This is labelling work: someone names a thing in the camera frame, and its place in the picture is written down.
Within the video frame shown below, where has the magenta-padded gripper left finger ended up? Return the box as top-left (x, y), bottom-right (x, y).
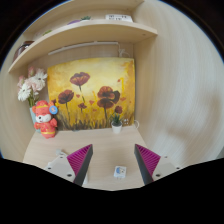
top-left (44, 144), bottom-right (94, 187)

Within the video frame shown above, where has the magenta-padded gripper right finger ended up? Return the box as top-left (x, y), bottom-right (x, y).
top-left (134, 144), bottom-right (183, 186)

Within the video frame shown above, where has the small white charger block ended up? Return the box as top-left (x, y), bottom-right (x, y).
top-left (113, 165), bottom-right (128, 179)

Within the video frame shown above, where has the white power plug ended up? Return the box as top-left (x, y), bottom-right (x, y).
top-left (54, 149), bottom-right (69, 158)

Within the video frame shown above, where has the small plant in white pot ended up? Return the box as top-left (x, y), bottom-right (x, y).
top-left (110, 114), bottom-right (124, 135)

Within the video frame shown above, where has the red plush mouse toy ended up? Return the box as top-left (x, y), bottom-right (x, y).
top-left (31, 100), bottom-right (59, 139)

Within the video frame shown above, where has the pale blue vase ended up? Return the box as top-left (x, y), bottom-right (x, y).
top-left (29, 106), bottom-right (41, 134)

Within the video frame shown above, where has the yellow poppy flower painting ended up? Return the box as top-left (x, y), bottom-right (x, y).
top-left (47, 57), bottom-right (136, 132)

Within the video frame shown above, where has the pink and white flower bouquet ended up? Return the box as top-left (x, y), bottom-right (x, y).
top-left (17, 65), bottom-right (48, 108)

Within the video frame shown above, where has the white light bar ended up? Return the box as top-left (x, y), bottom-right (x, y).
top-left (47, 40), bottom-right (120, 56)

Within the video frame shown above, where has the wooden shelf with items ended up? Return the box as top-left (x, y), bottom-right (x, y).
top-left (8, 0), bottom-right (158, 74)

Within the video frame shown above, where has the white cable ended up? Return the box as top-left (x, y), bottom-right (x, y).
top-left (121, 118), bottom-right (140, 131)

